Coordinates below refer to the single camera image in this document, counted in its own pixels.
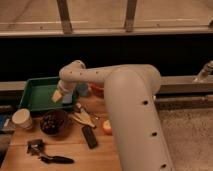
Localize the grey blue sponge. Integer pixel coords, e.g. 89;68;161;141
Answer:
62;93;72;105

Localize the green plastic tray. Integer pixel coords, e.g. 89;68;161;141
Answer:
19;77;77;114

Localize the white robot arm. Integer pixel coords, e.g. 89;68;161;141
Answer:
52;60;175;171

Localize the blue cup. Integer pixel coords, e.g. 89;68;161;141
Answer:
77;83;89;97

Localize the dark brown bowl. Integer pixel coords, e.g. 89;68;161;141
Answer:
40;109;71;136

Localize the red bowl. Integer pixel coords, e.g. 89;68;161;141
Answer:
90;83;104;98

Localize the white paper cup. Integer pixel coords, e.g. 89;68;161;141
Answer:
12;108;33;130

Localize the black remote control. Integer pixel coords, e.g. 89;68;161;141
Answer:
82;125;98;149

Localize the blue object at left edge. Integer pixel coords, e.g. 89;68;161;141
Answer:
0;115;10;130

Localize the orange apple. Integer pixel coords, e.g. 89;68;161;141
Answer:
102;120;112;135

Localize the metal faucet fixture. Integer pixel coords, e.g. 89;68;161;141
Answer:
194;60;213;82

